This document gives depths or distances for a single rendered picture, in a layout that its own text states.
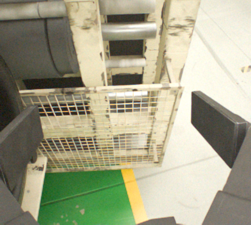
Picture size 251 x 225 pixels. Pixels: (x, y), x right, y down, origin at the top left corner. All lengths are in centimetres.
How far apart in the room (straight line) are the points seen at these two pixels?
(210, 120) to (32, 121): 13
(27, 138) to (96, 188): 148
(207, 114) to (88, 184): 152
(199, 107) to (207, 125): 2
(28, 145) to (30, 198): 67
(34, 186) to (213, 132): 74
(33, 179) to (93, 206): 82
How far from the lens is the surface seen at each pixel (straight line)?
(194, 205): 166
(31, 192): 84
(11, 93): 62
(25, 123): 17
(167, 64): 87
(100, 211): 160
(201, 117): 18
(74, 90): 76
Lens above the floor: 156
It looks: 51 degrees down
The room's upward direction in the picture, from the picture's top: 1 degrees counter-clockwise
